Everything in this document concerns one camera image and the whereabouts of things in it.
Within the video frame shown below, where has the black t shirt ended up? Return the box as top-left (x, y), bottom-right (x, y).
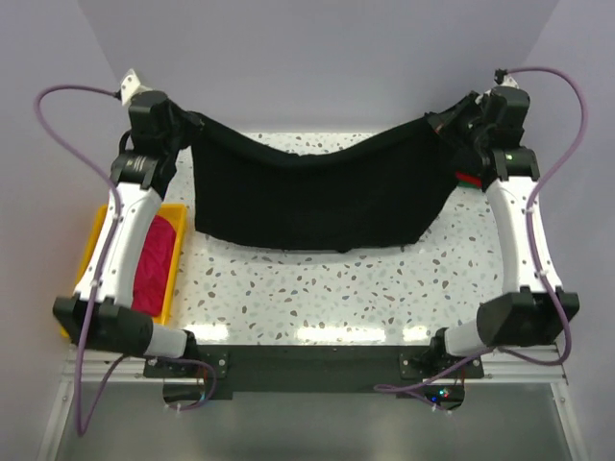
top-left (191, 117), bottom-right (457, 253)

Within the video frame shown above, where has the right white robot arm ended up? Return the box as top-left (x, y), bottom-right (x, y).
top-left (428, 84), bottom-right (579, 377)

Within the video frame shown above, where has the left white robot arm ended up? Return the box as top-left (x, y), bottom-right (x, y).
top-left (53, 90), bottom-right (202, 376)

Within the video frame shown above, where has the yellow plastic bin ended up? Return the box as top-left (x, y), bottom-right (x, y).
top-left (60, 204), bottom-right (188, 337)

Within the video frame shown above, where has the red pink t shirt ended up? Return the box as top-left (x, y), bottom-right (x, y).
top-left (132, 215), bottom-right (176, 317)

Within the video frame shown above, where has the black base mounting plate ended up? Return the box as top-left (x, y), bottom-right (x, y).
top-left (143, 345), bottom-right (460, 402)

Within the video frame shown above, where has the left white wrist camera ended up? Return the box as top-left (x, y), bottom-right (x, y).
top-left (119, 68), bottom-right (152, 107)

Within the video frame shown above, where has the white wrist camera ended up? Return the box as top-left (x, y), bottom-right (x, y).
top-left (119, 68), bottom-right (152, 107)
top-left (491, 68), bottom-right (520, 92)

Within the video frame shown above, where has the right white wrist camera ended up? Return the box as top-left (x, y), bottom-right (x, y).
top-left (491, 68), bottom-right (520, 92)

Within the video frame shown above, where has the aluminium frame rail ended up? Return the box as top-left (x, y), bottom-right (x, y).
top-left (61, 346), bottom-right (566, 383)

